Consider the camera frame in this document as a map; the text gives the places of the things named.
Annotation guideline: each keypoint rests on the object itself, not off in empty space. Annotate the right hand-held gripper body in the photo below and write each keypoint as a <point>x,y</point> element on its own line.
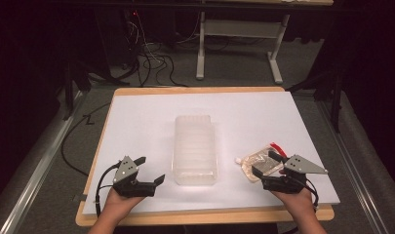
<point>292,180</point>

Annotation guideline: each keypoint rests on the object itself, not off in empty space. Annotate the person's right hand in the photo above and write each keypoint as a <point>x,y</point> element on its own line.
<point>299,203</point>

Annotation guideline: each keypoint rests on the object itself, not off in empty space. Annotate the black stand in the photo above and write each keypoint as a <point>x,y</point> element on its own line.
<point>75,81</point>
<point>331,94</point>

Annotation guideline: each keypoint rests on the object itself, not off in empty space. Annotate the white board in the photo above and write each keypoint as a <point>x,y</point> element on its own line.
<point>244,117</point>

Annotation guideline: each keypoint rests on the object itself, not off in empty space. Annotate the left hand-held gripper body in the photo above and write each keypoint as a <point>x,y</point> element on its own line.
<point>128,182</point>

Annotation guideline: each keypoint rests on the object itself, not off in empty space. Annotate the metal floor rail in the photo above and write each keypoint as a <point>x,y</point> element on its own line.
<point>357,175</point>
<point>39,165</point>

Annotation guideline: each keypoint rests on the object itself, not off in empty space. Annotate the clear pouch with red strip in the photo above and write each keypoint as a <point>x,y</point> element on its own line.
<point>261,162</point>

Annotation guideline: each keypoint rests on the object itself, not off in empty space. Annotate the wooden table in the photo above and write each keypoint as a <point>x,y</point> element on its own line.
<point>198,219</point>

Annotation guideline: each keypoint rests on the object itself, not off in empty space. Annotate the clear plastic container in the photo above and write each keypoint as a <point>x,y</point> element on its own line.
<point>194,149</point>

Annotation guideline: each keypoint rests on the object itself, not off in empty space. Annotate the person's left hand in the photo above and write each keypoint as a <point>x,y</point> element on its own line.
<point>118,204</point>

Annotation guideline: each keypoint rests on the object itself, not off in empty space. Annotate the white metal desk frame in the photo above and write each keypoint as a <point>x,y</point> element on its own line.
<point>240,28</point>

